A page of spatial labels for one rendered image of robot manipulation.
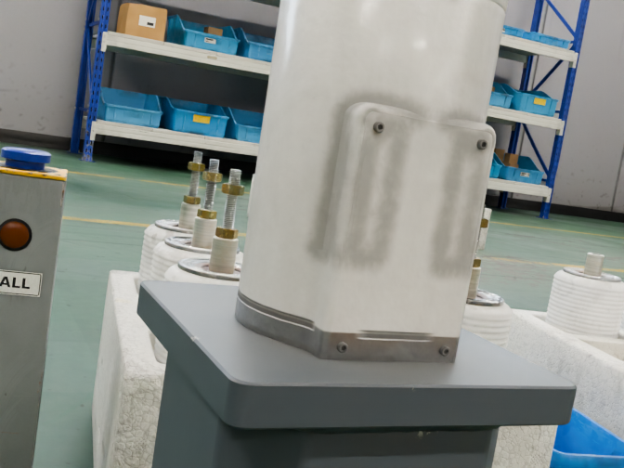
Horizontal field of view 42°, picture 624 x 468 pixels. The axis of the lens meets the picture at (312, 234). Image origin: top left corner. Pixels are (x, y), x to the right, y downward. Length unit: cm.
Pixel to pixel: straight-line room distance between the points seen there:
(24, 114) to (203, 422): 554
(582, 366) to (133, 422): 56
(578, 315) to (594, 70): 685
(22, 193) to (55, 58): 516
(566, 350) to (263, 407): 81
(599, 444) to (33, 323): 59
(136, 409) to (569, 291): 65
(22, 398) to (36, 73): 515
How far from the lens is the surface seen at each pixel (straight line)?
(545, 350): 109
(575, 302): 111
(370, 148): 29
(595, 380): 100
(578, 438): 97
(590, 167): 798
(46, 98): 584
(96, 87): 513
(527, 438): 77
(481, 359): 35
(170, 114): 534
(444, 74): 31
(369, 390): 28
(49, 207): 70
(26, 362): 73
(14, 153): 71
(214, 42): 535
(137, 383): 65
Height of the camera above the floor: 38
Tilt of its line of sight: 7 degrees down
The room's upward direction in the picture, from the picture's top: 9 degrees clockwise
